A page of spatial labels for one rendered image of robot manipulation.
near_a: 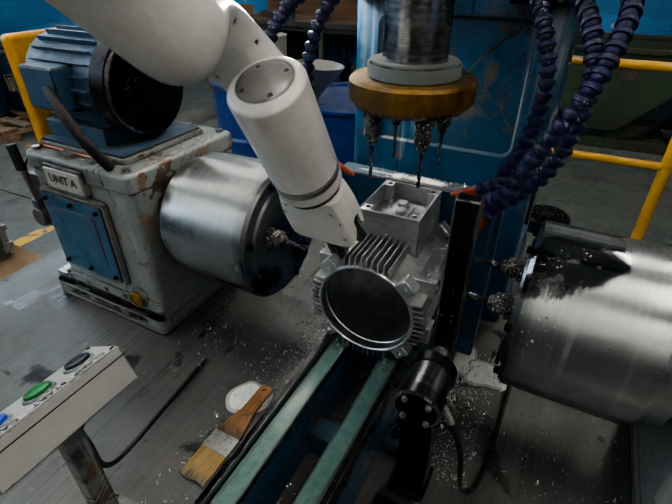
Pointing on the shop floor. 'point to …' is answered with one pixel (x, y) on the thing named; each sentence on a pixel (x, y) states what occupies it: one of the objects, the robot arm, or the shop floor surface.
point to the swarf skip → (626, 97)
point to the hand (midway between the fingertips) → (338, 243)
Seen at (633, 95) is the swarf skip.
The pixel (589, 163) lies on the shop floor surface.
